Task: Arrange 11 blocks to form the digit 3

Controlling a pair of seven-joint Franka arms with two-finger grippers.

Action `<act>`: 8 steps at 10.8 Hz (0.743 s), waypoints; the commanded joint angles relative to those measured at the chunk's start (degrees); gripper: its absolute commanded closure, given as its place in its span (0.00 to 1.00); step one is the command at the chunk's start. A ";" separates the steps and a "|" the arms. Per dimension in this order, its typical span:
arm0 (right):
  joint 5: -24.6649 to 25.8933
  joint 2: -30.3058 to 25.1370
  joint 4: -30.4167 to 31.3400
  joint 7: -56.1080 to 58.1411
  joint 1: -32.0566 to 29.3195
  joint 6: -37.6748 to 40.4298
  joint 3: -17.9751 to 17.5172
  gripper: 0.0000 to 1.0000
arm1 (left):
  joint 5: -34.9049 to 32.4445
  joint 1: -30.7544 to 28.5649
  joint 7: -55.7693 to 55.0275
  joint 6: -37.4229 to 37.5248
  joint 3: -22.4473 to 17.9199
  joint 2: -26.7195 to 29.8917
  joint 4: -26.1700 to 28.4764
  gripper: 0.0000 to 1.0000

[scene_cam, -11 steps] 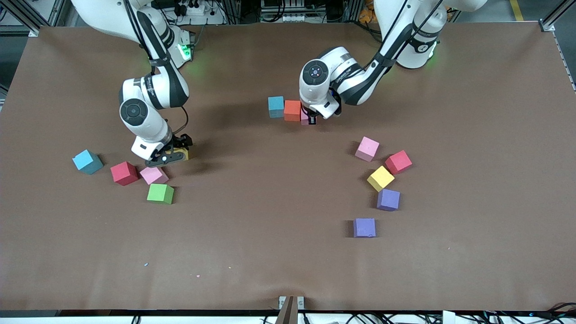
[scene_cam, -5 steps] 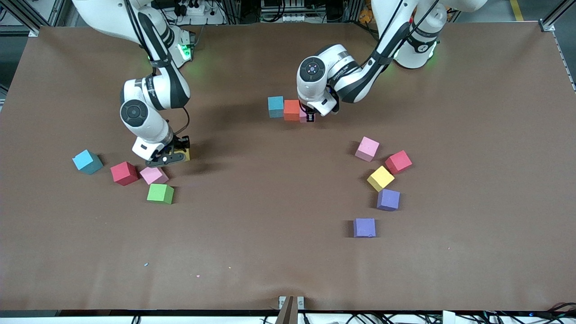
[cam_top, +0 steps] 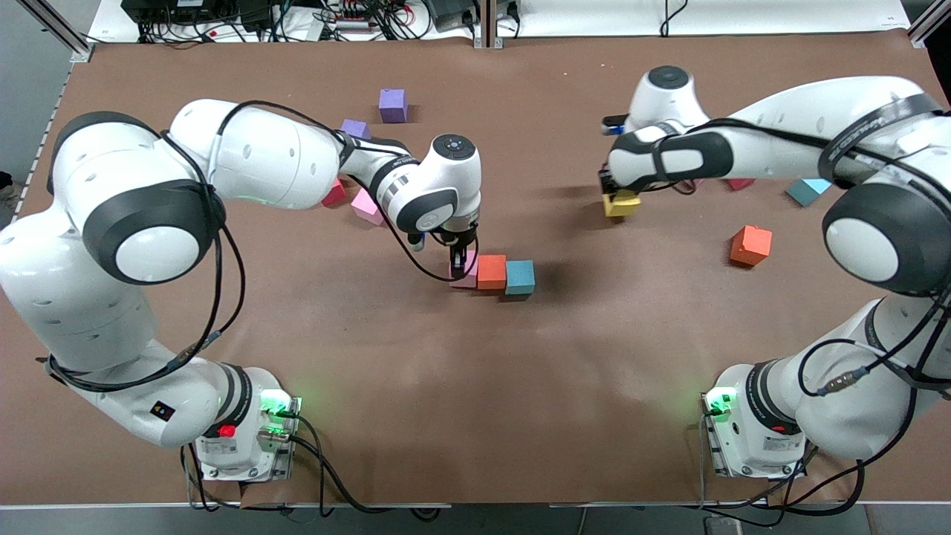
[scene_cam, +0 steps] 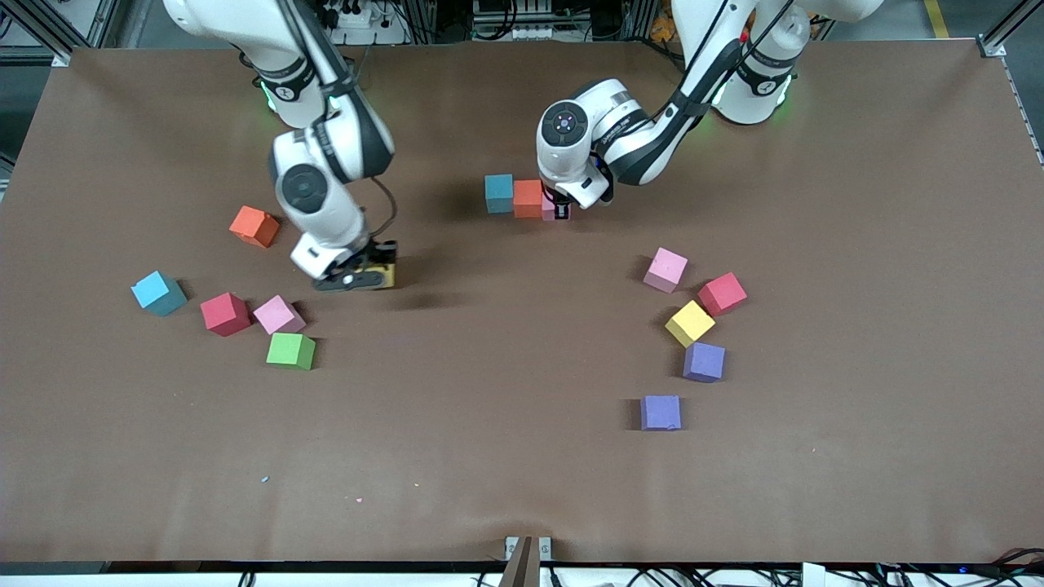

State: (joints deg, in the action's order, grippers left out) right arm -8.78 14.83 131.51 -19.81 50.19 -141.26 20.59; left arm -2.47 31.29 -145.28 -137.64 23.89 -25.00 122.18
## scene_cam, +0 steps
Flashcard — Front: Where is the orange foam cube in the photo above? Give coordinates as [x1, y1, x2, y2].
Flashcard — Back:
[512, 179, 545, 219]
[228, 205, 281, 249]

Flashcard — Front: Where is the blue foam cube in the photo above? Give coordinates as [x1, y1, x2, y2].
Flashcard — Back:
[484, 174, 515, 214]
[130, 271, 188, 317]

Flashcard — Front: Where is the green foam cube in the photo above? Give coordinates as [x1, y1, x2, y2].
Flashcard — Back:
[266, 333, 316, 371]

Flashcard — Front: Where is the red foam cube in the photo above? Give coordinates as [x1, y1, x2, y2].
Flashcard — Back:
[698, 272, 748, 317]
[200, 292, 252, 338]

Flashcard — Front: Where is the white socket strip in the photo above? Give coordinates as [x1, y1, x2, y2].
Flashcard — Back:
[473, 0, 572, 42]

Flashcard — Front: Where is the purple foam cube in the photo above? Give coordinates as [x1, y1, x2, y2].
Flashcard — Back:
[683, 342, 727, 384]
[640, 395, 682, 431]

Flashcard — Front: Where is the white power strip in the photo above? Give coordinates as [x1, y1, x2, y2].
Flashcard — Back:
[314, 0, 384, 30]

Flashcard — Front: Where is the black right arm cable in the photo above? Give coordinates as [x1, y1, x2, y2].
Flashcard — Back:
[371, 178, 399, 239]

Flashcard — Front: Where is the metal camera stand bracket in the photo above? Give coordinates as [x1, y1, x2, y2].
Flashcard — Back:
[504, 536, 553, 587]

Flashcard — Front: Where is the aluminium frame post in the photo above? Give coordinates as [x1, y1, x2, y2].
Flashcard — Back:
[0, 0, 74, 68]
[981, 0, 1044, 58]

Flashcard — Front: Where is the aluminium table edge rail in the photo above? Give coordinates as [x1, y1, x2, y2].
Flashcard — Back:
[1011, 77, 1044, 168]

